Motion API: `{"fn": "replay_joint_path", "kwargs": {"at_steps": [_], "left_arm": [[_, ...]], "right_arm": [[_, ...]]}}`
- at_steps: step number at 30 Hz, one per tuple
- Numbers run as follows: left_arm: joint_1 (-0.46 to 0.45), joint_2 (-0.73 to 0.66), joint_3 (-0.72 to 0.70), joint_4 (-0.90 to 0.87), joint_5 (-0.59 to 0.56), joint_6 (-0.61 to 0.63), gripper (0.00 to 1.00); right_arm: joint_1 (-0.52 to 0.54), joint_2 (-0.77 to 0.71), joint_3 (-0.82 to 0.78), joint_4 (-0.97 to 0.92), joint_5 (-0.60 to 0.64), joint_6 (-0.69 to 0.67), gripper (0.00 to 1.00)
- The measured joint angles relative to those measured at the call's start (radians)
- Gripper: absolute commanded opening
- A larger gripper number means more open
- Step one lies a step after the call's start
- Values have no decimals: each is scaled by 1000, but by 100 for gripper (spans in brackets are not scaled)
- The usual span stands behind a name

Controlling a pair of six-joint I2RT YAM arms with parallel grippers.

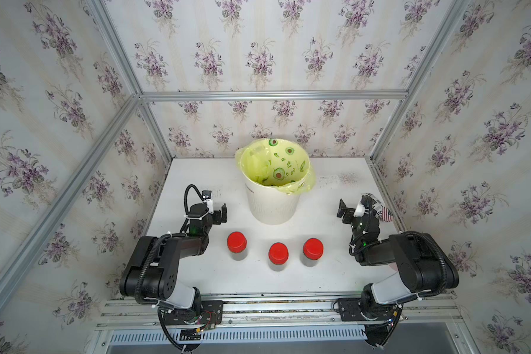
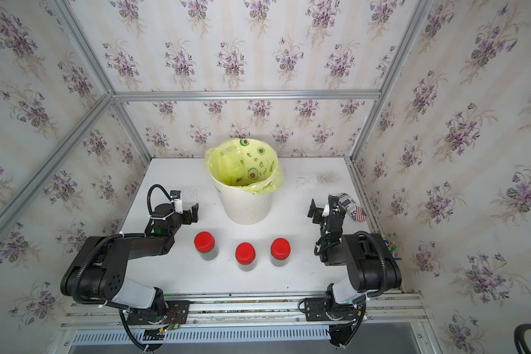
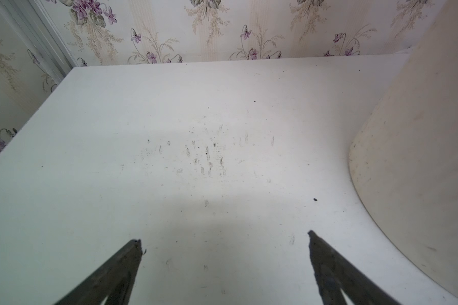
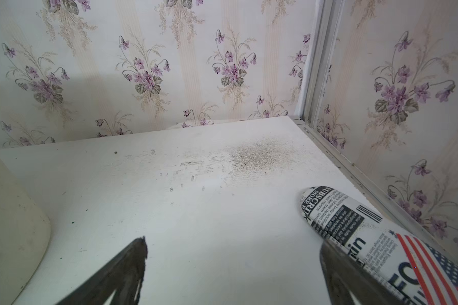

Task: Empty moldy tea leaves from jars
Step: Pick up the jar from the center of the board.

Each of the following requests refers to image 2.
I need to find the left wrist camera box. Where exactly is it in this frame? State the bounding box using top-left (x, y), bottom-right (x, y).
top-left (170, 190), bottom-right (183, 214)

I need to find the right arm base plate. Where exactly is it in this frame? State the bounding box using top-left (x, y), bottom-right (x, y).
top-left (298, 297), bottom-right (359, 322)

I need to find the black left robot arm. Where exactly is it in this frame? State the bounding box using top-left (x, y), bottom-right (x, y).
top-left (60, 184), bottom-right (199, 318)

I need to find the red-lid tea jar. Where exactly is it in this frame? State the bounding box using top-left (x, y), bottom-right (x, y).
top-left (270, 237), bottom-right (291, 267)
top-left (235, 242), bottom-right (256, 271)
top-left (194, 232), bottom-right (218, 261)

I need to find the aluminium rail frame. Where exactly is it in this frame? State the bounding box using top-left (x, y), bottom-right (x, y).
top-left (59, 291), bottom-right (430, 330)

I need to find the flag patterned can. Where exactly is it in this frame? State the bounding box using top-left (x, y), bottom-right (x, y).
top-left (337, 193), bottom-right (367, 223)

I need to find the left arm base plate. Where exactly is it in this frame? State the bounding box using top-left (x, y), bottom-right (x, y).
top-left (127, 300), bottom-right (191, 328)

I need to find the coloured markers bundle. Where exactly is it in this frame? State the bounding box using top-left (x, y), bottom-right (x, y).
top-left (381, 234), bottom-right (402, 260)

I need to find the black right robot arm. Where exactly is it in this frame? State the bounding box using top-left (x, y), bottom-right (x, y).
top-left (308, 193), bottom-right (403, 312)

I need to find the white trash bin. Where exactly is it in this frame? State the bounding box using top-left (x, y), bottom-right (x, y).
top-left (210, 173), bottom-right (276, 225)

